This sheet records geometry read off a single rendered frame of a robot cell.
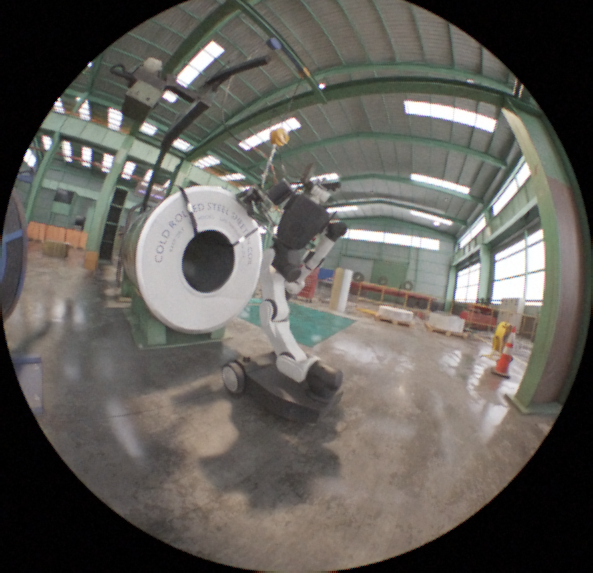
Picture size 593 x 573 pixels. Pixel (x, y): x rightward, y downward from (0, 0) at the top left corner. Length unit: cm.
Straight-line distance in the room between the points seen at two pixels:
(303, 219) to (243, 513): 134
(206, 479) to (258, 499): 20
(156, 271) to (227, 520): 134
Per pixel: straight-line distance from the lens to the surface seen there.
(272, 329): 116
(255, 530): 81
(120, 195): 773
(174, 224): 137
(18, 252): 113
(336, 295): 581
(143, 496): 88
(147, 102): 118
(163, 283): 138
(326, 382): 102
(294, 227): 106
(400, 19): 1190
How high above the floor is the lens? 79
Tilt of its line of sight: level
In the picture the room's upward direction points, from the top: 11 degrees clockwise
